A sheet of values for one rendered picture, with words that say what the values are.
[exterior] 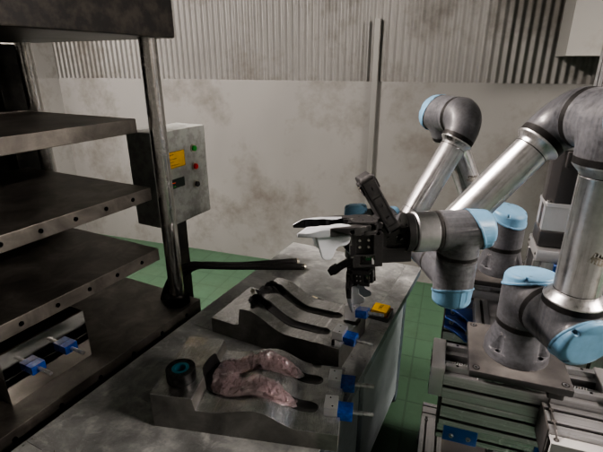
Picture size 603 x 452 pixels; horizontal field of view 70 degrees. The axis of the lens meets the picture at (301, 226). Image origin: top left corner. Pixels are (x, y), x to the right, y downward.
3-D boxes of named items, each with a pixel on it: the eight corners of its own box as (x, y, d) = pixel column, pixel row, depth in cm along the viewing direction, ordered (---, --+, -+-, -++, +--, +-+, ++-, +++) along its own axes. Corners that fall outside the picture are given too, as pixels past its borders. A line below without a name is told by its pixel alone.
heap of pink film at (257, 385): (306, 369, 130) (306, 348, 127) (295, 413, 113) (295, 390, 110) (223, 360, 134) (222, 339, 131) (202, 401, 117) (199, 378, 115)
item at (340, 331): (374, 347, 139) (375, 334, 137) (370, 356, 135) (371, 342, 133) (337, 336, 144) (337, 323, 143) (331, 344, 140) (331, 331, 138)
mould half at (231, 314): (364, 330, 159) (366, 299, 154) (337, 372, 137) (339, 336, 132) (250, 299, 180) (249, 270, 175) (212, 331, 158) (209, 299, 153)
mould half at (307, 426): (345, 382, 133) (346, 352, 129) (336, 452, 109) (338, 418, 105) (192, 364, 141) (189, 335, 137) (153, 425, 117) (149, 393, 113)
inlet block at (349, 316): (386, 320, 147) (386, 305, 146) (381, 325, 142) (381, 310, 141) (350, 315, 153) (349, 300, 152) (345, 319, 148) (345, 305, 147)
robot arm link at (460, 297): (452, 283, 92) (458, 236, 89) (478, 311, 82) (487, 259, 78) (417, 286, 92) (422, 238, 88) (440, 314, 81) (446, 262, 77)
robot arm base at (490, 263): (519, 263, 157) (524, 239, 154) (525, 282, 144) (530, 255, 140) (475, 257, 162) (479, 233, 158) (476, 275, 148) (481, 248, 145)
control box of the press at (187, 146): (229, 390, 242) (209, 125, 190) (194, 427, 217) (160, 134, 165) (198, 378, 251) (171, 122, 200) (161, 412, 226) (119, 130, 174)
